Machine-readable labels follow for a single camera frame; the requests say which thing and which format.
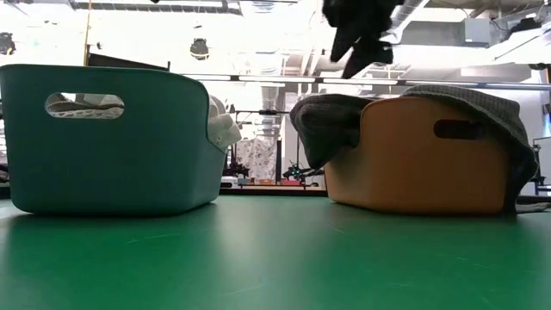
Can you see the light grey waffle towel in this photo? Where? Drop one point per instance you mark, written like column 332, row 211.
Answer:
column 86, row 112

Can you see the background workbench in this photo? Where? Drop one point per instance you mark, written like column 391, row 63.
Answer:
column 267, row 186

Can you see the black ceiling spotlight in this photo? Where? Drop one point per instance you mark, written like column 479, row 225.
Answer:
column 6, row 43
column 199, row 48

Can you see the dark grey towel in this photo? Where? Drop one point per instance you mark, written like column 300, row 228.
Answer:
column 495, row 107
column 327, row 125

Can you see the white patterned cloth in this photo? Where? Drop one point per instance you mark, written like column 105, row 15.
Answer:
column 258, row 157

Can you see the orange plastic basket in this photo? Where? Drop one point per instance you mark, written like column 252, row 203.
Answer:
column 409, row 172

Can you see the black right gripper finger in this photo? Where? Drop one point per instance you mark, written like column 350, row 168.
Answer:
column 370, row 56
column 346, row 43

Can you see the black background robot arm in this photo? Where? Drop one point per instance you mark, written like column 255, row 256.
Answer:
column 301, row 172
column 236, row 165

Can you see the white ceiling box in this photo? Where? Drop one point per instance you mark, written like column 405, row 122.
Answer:
column 477, row 30

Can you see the green table mat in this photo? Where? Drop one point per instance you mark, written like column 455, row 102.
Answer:
column 275, row 258

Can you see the black floor equipment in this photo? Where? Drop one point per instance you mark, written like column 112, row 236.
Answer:
column 542, row 172

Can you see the silver ventilation duct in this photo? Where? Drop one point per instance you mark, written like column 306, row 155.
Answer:
column 270, row 98

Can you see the plain white towel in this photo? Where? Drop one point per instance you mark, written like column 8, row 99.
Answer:
column 221, row 125

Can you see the teal plastic basket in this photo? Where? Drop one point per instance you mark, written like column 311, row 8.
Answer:
column 107, row 163

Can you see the horizontal metal rail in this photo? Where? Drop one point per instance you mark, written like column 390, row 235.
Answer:
column 430, row 82

